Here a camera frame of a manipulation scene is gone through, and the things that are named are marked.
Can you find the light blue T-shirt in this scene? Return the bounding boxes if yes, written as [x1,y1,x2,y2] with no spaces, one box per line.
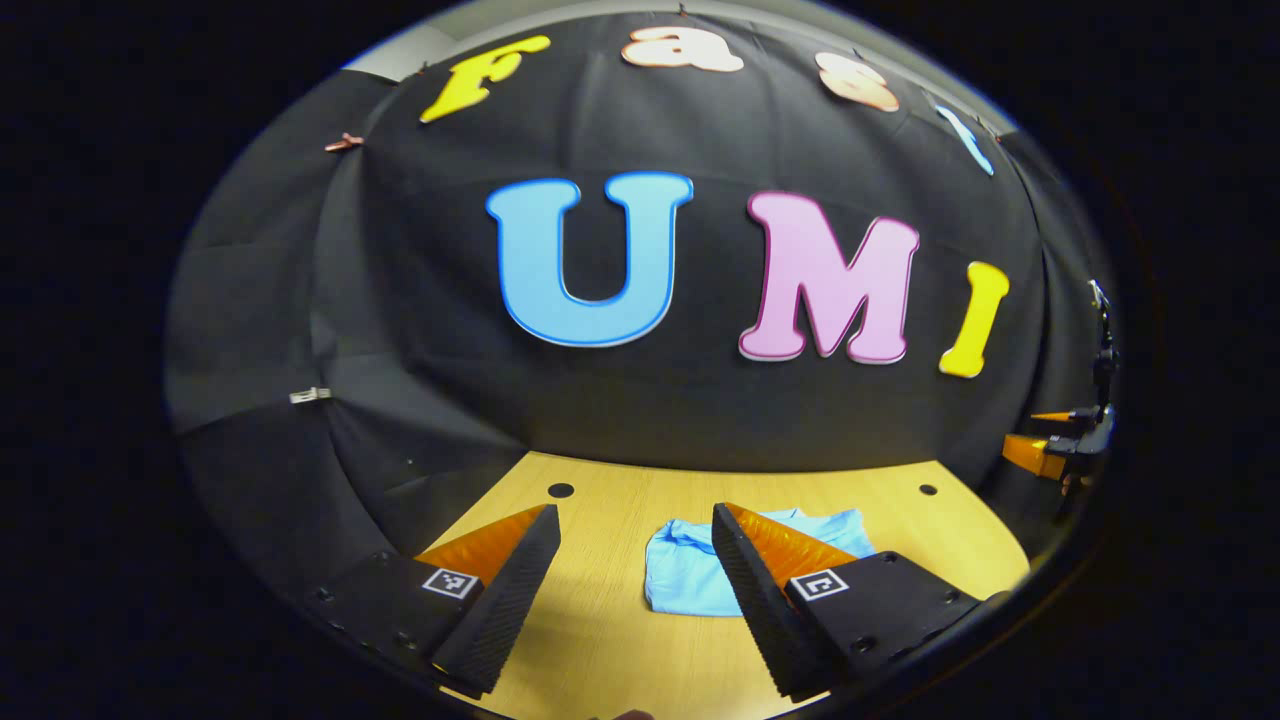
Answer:
[644,507,878,618]

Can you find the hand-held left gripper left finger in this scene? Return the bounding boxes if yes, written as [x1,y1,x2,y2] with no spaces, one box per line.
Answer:
[300,503,563,701]

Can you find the black backdrop cloth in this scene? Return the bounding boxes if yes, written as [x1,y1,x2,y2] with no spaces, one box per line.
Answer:
[165,5,1116,601]

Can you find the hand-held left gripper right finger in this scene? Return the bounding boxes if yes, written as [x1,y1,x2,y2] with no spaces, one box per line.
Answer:
[710,502,1011,705]

